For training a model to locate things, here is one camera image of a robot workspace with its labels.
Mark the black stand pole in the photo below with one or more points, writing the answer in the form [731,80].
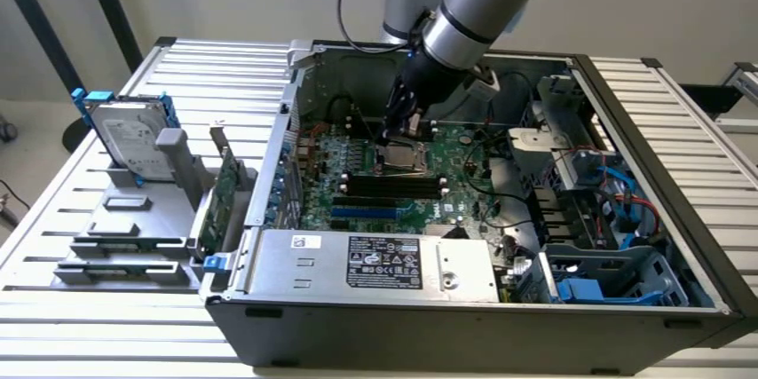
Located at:
[35,19]
[109,10]

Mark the grey metal disk bay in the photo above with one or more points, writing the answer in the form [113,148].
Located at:
[598,166]

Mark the grey parts rack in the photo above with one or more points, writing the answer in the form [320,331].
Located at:
[148,228]

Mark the green graphics card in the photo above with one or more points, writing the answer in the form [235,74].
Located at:
[221,201]

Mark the CPU socket metal frame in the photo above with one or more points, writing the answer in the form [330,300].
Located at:
[403,159]

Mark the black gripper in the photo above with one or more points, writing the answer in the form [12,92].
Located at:
[423,77]

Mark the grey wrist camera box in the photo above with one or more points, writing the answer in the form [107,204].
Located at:
[482,82]

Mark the black open PC case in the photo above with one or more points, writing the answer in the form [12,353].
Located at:
[450,326]

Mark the silver power supply unit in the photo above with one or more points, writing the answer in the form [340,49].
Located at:
[367,263]

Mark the blue expansion slot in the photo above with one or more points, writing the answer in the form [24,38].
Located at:
[363,213]

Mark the metal socket cover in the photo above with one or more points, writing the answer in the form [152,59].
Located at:
[416,126]

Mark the black RAM slot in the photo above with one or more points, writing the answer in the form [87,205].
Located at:
[394,181]
[394,176]
[391,192]
[392,187]

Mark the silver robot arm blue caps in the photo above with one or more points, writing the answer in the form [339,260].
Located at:
[474,2]

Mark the silver metal bracket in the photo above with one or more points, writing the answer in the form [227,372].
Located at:
[530,144]

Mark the blue case latch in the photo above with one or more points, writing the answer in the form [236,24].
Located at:
[215,262]

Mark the blue plastic disk carrier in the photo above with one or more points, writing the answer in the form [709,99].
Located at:
[583,288]

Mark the hard disk with blue rails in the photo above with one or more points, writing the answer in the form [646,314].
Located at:
[127,135]

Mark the green motherboard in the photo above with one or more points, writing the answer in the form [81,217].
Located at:
[455,175]

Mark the black expansion slot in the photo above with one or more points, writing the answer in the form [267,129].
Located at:
[364,202]

